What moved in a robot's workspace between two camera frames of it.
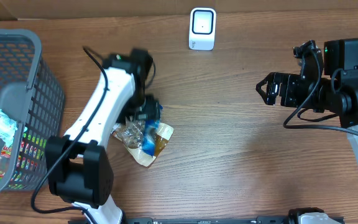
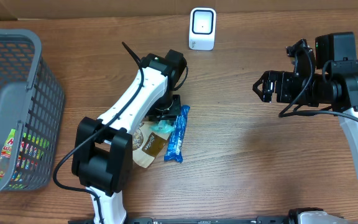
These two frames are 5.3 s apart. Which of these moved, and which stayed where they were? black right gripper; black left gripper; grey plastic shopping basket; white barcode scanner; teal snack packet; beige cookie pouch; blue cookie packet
Moved: teal snack packet; black left gripper; blue cookie packet
Stayed: grey plastic shopping basket; black right gripper; beige cookie pouch; white barcode scanner
